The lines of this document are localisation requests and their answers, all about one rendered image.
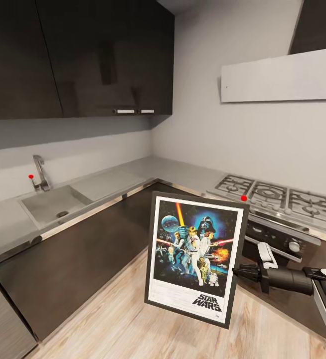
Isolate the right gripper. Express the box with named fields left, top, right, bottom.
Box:
left=232, top=256, right=294, bottom=295

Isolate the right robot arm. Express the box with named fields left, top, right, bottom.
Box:
left=232, top=242, right=326, bottom=325

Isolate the poster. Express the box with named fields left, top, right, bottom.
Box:
left=144, top=191, right=250, bottom=329

